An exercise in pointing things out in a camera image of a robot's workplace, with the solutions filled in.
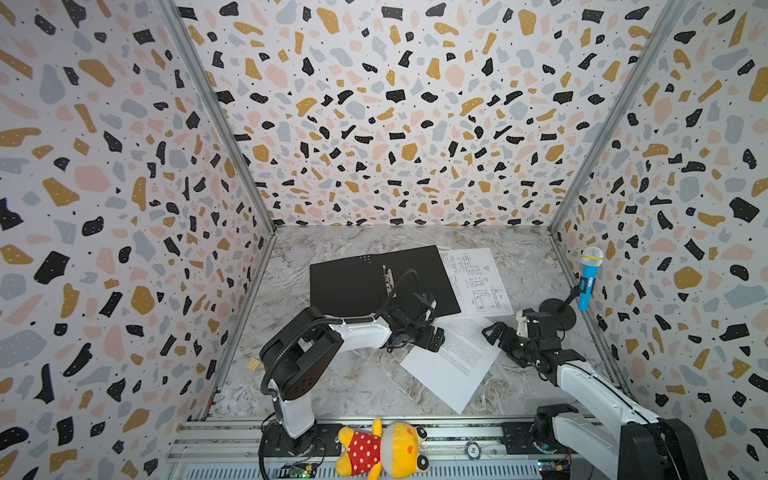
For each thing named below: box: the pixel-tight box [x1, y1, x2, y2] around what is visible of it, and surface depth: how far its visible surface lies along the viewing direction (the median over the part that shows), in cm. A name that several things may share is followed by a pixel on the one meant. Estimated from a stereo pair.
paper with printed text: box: [400, 317, 502, 415], surface depth 89 cm
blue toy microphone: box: [578, 247, 604, 312], surface depth 81 cm
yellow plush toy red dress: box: [335, 418, 429, 480], surface depth 68 cm
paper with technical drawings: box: [438, 248, 515, 317], surface depth 108 cm
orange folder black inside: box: [310, 244, 461, 316], surface depth 109 cm
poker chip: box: [465, 442, 482, 461], surface depth 74 cm
